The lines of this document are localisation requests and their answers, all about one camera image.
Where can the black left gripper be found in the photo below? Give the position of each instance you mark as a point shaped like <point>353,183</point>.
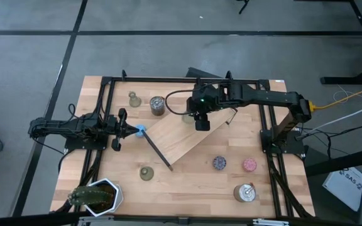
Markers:
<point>118,127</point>

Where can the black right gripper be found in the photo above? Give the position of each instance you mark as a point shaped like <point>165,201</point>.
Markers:
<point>204,100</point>

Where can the blue patterned candle holder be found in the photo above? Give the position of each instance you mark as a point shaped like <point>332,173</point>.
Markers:
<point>141,127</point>

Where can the silver lidded tin candle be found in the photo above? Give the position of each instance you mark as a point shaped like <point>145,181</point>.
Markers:
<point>157,106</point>
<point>244,193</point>

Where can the purple patterned candle holder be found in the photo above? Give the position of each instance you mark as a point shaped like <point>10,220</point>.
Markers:
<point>219,163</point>

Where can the pink patterned candle holder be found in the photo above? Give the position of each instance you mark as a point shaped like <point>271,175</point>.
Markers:
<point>249,164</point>

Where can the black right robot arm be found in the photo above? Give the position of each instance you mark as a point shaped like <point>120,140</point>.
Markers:
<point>262,97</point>

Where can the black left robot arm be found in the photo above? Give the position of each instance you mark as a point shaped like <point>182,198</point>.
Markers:
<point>58,127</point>

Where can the black panel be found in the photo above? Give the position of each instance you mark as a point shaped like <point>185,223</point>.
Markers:
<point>196,73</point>

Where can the wooden shelf with black legs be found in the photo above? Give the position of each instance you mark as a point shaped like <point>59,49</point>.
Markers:
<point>174,138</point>

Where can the white hexagonal plant pot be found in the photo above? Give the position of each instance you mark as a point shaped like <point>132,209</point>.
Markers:
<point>119,196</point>

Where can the green cactus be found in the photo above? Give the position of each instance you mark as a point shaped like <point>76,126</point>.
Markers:
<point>90,195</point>

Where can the black stand leg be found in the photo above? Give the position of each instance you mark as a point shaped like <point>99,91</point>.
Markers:
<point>243,7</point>

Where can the black horizontal beam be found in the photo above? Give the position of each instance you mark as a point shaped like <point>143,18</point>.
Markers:
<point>42,219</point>

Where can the black diagonal bar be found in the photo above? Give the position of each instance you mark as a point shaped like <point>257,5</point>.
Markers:
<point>335,161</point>

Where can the white printed cardboard box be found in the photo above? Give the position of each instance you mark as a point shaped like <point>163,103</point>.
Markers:
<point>344,185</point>

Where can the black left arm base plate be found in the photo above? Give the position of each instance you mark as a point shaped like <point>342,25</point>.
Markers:
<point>74,145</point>

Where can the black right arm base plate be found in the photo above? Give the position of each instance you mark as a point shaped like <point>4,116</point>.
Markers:
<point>266,138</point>

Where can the silver metal bracket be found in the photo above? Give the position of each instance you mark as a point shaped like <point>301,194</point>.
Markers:
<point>270,223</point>

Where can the black table leg frame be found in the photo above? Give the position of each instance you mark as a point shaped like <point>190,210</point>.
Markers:
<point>350,80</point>

